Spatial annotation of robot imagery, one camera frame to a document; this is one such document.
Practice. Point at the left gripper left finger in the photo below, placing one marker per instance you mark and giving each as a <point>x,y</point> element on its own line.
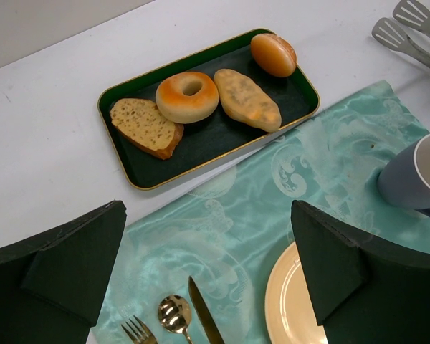
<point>52,284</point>

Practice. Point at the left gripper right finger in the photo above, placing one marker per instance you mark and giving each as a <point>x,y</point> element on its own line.
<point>363,289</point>

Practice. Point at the round bun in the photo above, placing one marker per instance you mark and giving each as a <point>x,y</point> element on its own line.
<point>273,54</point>

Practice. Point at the metal tongs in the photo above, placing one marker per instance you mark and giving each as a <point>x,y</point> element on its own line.
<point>406,30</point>

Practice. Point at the bread slice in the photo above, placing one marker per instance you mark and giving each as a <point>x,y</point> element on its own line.
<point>141,122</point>

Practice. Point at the oblong bread roll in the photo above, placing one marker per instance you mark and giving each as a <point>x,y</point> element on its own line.
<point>244,101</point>

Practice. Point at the yellow plate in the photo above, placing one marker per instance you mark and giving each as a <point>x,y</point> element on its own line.
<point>287,306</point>

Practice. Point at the purple mug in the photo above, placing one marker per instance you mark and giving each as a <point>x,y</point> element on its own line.
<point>405,181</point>

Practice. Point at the teal patterned placemat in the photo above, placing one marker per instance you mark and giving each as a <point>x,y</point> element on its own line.
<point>228,233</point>

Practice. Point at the bagel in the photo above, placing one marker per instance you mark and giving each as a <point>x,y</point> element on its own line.
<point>187,97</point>

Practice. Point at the dark green serving tray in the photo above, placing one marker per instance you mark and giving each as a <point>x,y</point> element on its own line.
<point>217,136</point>

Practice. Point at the gold fork green handle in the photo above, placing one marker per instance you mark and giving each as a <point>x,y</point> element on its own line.
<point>138,331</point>

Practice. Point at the gold spoon green handle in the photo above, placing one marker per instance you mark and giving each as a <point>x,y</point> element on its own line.
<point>174,314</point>

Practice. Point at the gold knife green handle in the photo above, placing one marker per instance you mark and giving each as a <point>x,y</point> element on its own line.
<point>212,332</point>

